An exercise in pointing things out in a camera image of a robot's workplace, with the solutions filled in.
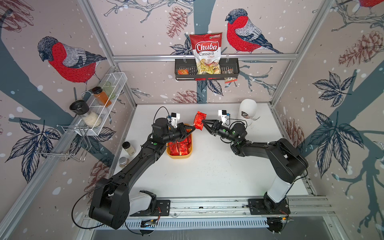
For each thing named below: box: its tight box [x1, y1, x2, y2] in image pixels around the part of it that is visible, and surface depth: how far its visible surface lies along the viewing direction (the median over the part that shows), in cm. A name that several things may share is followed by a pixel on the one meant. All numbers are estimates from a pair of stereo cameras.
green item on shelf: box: [102, 81, 116, 99], surface depth 83 cm
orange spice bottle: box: [92, 86, 112, 108], surface depth 74 cm
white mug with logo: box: [237, 98, 258, 127], surface depth 103 cm
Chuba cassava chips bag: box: [189, 32, 223, 75], surface depth 85 cm
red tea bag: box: [193, 111, 207, 131], surface depth 79 cm
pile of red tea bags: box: [168, 132, 192, 156], surface depth 92 cm
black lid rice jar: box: [69, 100, 102, 128], surface depth 64 cm
